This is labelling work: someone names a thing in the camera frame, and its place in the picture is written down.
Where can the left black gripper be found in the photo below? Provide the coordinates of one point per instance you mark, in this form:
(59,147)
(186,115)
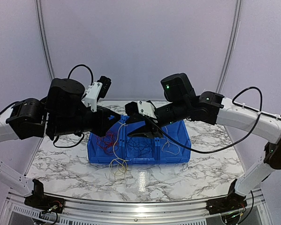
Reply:
(103,124)

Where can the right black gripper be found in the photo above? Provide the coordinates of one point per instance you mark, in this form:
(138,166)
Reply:
(145,131)

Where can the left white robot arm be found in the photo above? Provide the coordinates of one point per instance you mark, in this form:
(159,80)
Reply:
(67,109)

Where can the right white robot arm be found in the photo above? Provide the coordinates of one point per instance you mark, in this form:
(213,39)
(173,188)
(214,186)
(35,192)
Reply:
(212,108)

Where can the middle blue storage bin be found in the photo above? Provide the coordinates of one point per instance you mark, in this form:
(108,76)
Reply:
(137,150)

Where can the left blue storage bin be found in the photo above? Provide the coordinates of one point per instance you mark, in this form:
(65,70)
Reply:
(101,149)

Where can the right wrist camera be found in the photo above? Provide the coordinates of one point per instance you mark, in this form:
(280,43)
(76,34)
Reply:
(146,109)

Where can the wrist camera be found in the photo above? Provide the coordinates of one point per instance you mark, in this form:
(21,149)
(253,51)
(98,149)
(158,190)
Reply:
(96,91)
(146,109)

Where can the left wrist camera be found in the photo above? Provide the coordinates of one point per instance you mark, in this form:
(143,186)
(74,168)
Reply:
(96,91)

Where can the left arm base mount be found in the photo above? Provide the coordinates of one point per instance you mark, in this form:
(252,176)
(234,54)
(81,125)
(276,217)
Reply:
(39,200)

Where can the right aluminium frame post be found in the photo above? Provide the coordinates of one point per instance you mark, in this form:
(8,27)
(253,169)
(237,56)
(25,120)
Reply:
(231,45)

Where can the aluminium frame post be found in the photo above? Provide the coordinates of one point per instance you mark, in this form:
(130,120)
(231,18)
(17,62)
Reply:
(231,45)
(44,39)

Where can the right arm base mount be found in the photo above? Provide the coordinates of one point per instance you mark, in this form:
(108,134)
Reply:
(232,201)

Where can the left aluminium frame post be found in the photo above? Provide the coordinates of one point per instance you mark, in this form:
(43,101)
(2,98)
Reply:
(44,39)

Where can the aluminium front rail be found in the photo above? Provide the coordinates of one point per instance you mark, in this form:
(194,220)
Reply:
(89,212)

